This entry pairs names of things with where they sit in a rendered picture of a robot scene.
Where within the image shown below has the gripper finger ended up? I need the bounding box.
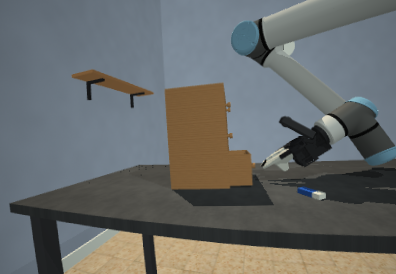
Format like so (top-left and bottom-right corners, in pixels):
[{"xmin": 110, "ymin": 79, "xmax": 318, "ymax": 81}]
[
  {"xmin": 262, "ymin": 145, "xmax": 286, "ymax": 167},
  {"xmin": 263, "ymin": 143, "xmax": 300, "ymax": 171}
]

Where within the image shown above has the blue and white eraser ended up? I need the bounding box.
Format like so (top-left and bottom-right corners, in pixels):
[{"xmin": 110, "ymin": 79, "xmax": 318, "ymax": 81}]
[{"xmin": 297, "ymin": 187, "xmax": 326, "ymax": 200}]

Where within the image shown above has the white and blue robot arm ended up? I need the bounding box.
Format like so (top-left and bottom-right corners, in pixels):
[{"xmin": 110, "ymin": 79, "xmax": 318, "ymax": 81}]
[{"xmin": 231, "ymin": 0, "xmax": 396, "ymax": 165}]

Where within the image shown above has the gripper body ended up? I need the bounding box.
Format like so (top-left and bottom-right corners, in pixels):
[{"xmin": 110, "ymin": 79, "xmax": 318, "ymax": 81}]
[{"xmin": 286, "ymin": 125, "xmax": 332, "ymax": 167}]

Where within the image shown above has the brown wooden chest of drawers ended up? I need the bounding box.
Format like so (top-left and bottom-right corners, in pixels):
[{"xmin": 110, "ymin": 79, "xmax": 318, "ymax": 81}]
[{"xmin": 165, "ymin": 83, "xmax": 230, "ymax": 189}]

